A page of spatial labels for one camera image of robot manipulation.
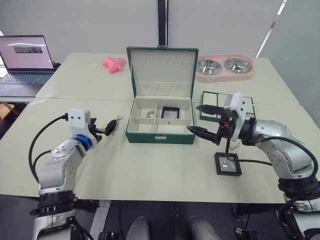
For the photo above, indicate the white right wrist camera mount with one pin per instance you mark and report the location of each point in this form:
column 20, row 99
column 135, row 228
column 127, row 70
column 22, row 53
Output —
column 238, row 112

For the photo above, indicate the green jewelry box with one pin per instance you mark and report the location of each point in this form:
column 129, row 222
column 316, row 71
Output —
column 160, row 138

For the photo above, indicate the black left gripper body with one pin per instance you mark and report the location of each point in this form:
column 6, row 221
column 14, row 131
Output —
column 96, row 130

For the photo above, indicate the black square display case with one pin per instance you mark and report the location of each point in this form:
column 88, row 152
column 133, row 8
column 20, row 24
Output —
column 170, row 113
column 226, row 165

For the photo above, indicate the white slanted bar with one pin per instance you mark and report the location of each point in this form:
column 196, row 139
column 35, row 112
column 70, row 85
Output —
column 271, row 28

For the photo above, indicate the black vertical post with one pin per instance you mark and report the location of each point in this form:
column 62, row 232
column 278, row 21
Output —
column 163, row 22

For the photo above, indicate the wooden stand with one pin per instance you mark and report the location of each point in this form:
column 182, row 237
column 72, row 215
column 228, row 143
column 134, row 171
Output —
column 6, row 110

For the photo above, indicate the steel bowl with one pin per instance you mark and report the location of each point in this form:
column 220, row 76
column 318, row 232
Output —
column 238, row 65
column 209, row 66

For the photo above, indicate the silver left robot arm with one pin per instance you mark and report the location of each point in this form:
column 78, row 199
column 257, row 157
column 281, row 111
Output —
column 57, row 165

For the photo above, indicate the green jewelry tray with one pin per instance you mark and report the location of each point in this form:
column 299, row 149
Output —
column 210, row 98

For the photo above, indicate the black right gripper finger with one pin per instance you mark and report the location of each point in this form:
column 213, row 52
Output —
column 210, row 109
column 203, row 134

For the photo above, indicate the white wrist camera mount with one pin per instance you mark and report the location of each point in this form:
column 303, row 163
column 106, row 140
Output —
column 238, row 112
column 77, row 118

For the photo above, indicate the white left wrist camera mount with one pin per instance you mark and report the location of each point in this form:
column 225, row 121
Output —
column 77, row 118

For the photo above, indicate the white power strip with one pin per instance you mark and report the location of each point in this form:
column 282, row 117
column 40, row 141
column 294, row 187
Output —
column 100, row 220

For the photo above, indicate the grey rounded shape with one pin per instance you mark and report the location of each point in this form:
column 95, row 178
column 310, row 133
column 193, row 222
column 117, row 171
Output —
column 138, row 228
column 198, row 228

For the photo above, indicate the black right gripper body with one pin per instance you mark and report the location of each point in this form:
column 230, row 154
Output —
column 222, row 132

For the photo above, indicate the pink pet bowl holder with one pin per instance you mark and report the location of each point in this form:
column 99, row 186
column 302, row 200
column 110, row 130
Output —
column 222, row 78

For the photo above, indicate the laptop with pink screen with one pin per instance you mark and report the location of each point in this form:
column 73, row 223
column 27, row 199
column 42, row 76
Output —
column 25, row 55

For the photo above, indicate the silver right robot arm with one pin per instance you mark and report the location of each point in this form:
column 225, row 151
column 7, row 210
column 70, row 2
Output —
column 282, row 150

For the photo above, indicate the pink star plush toy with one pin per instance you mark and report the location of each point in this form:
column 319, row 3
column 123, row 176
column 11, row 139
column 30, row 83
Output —
column 113, row 65

